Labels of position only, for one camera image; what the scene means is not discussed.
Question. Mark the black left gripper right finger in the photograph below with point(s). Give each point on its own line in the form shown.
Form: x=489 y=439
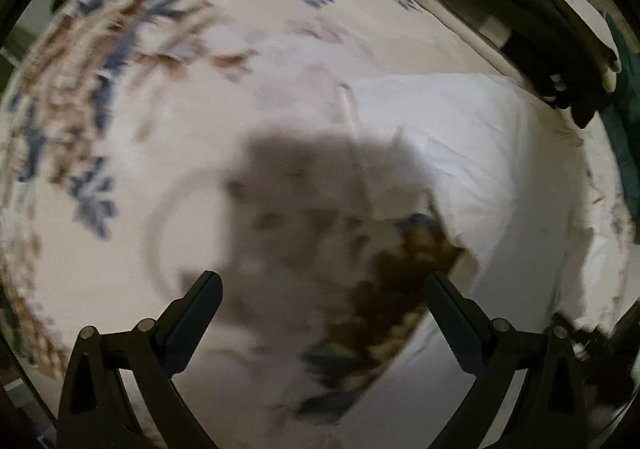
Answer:
x=550 y=410

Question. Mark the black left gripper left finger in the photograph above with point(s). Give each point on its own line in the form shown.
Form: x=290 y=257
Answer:
x=95 y=410

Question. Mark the white garment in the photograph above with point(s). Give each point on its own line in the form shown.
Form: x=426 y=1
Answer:
x=501 y=168

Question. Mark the dark green plush blanket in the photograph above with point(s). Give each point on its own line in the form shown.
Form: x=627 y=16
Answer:
x=621 y=120

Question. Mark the floral bed sheet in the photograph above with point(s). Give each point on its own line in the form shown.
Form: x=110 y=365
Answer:
x=145 y=142

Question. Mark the black folded garment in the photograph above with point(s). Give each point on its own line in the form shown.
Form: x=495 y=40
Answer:
x=548 y=45

